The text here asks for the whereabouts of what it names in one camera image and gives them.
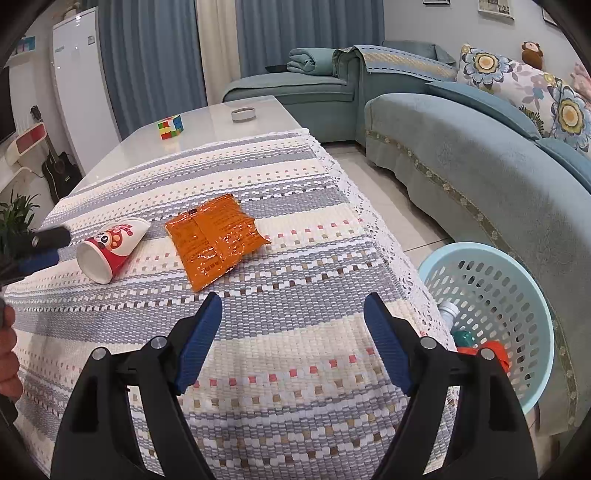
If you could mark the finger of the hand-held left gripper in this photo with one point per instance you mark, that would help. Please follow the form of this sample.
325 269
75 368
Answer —
53 236
39 264

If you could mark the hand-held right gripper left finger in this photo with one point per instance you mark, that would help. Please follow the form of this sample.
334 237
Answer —
201 341

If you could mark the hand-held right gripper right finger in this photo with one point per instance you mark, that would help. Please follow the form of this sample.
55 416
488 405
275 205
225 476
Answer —
388 341

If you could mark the red paper cup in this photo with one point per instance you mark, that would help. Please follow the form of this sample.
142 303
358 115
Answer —
111 249

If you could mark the clear plastic bottle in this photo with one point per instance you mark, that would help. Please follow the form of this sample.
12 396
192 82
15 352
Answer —
449 316

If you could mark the teal packet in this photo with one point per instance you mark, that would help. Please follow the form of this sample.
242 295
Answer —
464 339

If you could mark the orange snack packet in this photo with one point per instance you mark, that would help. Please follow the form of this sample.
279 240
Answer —
212 240

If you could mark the orange plastic bag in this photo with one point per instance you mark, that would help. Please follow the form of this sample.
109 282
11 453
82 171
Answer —
502 355

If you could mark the light blue plastic basket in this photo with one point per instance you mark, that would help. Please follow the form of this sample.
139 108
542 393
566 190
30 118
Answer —
508 286

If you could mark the person's left hand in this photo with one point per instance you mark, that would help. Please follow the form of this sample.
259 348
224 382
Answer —
8 355

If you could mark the green potted plant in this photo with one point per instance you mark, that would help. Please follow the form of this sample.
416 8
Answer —
16 219

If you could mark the black acoustic guitar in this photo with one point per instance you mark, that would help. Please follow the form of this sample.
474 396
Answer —
60 173

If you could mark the woven striped tablecloth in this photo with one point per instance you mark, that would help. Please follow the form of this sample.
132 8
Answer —
286 369

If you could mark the black television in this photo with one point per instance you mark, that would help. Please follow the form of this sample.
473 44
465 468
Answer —
5 106

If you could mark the white refrigerator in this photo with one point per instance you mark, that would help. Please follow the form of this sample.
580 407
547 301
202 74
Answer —
85 92

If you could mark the colourful puzzle cube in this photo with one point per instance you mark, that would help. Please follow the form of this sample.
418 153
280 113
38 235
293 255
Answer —
169 127

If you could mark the white coffee table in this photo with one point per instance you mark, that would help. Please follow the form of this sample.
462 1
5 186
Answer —
207 134

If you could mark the blue photo card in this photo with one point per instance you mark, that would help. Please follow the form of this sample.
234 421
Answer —
25 45

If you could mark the blue curtain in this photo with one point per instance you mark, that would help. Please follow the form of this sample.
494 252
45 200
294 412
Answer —
152 60
304 27

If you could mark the teal sofa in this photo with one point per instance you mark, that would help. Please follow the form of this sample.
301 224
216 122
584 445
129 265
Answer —
461 152

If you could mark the round grey ashtray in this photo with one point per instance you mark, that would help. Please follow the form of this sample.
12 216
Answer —
243 114

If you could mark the white curtain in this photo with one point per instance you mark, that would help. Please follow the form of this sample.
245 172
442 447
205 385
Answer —
217 46

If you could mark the blue pillow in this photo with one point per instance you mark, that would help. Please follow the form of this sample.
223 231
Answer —
568 161

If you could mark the dark flat device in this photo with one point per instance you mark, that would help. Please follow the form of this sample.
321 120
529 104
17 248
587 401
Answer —
277 69

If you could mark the floral cushion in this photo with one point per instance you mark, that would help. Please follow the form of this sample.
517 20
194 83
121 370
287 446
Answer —
570 115
498 74

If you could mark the folded teal blanket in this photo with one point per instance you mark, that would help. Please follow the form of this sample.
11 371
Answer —
309 62

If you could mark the brown monkey plush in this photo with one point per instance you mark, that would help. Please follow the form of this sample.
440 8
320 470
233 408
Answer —
532 54

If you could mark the pink pig plush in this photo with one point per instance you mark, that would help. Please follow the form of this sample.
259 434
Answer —
582 78

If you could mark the white curved wall shelf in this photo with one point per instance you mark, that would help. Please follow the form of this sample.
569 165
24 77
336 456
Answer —
27 141

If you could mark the white newsprint wall canvas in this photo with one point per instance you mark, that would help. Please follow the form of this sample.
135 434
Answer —
496 8

